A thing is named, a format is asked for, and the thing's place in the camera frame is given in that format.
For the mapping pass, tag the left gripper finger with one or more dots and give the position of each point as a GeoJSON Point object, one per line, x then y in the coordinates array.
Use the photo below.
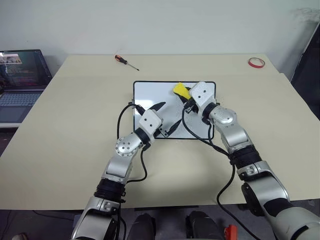
{"type": "Point", "coordinates": [173, 128]}
{"type": "Point", "coordinates": [158, 107]}

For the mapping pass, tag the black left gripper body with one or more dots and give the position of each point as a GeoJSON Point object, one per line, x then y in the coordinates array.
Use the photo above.
{"type": "Point", "coordinates": [162, 131]}

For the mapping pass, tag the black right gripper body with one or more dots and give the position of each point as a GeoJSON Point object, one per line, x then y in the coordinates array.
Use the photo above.
{"type": "Point", "coordinates": [192, 106]}

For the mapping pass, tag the yellow cloth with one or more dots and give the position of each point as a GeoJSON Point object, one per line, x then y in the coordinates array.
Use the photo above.
{"type": "Point", "coordinates": [181, 90]}

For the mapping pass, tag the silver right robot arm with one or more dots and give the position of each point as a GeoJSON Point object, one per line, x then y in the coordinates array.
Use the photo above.
{"type": "Point", "coordinates": [262, 180]}

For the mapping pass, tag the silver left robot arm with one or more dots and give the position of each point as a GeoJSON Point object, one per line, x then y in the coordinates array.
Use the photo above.
{"type": "Point", "coordinates": [120, 170]}

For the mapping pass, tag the black framed whiteboard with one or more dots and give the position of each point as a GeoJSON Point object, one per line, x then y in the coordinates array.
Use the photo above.
{"type": "Point", "coordinates": [150, 92]}

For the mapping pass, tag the red tape roll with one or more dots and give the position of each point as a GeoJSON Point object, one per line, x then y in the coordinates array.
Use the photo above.
{"type": "Point", "coordinates": [252, 64]}

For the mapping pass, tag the dark rounded shape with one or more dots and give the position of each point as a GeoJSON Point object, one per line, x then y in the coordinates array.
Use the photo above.
{"type": "Point", "coordinates": [202, 225]}
{"type": "Point", "coordinates": [141, 227]}

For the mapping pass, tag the small red object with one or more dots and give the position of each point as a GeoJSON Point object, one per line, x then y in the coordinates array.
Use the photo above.
{"type": "Point", "coordinates": [230, 232]}

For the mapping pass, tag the black panel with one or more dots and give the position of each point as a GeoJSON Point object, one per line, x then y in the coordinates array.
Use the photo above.
{"type": "Point", "coordinates": [307, 67]}

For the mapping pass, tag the open laptop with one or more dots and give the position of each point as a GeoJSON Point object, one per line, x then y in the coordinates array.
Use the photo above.
{"type": "Point", "coordinates": [21, 82]}

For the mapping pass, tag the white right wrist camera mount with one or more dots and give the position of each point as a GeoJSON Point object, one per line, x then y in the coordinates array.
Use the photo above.
{"type": "Point", "coordinates": [203, 93]}

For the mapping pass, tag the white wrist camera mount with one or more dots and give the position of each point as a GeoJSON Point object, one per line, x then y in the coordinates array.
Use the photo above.
{"type": "Point", "coordinates": [203, 93]}
{"type": "Point", "coordinates": [150, 122]}

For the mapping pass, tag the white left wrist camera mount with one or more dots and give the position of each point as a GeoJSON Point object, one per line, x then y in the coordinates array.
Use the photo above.
{"type": "Point", "coordinates": [150, 122]}

